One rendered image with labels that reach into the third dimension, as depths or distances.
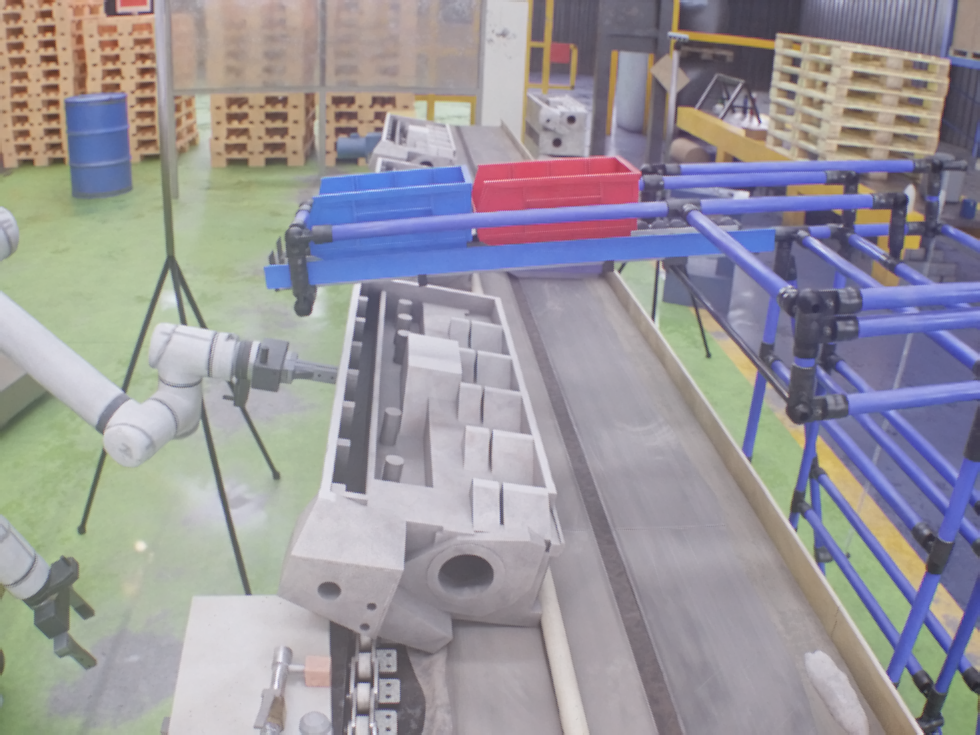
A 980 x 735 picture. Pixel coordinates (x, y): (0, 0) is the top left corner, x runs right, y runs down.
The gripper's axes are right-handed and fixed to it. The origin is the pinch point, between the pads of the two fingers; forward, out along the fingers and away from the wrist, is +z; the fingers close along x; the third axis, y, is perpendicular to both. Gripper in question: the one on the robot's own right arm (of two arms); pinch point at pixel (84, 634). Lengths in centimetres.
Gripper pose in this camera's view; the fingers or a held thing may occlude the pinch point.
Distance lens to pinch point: 176.5
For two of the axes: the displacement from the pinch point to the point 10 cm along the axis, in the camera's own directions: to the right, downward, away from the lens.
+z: 3.0, 7.4, 6.0
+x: 3.5, 5.0, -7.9
